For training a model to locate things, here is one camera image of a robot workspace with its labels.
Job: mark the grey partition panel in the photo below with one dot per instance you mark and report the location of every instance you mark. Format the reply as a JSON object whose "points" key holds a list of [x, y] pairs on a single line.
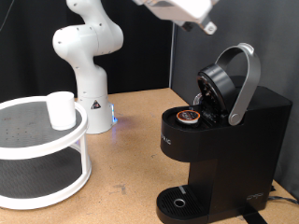
{"points": [[280, 31]]}

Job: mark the white coffee pod orange rim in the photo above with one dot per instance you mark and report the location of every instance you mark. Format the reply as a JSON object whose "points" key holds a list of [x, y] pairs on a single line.
{"points": [[187, 115]]}

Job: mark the black backdrop curtain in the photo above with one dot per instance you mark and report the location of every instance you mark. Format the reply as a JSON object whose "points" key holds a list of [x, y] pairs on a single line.
{"points": [[146, 46]]}

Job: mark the white two-tier turntable shelf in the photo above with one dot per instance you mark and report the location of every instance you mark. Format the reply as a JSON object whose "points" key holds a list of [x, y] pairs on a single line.
{"points": [[46, 146]]}

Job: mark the black drip tray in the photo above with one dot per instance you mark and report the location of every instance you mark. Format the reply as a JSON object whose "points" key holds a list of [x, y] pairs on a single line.
{"points": [[168, 202]]}

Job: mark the black Keurig coffee machine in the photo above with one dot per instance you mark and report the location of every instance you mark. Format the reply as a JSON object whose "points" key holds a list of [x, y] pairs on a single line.
{"points": [[243, 161]]}

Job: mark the white mug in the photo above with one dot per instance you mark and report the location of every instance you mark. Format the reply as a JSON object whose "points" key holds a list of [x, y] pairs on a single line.
{"points": [[60, 112]]}

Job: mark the grey tape strip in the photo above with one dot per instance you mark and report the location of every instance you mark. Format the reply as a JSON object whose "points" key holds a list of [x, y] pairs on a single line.
{"points": [[182, 190]]}

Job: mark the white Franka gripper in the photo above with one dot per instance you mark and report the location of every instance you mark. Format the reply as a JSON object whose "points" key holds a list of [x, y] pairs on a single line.
{"points": [[187, 9]]}

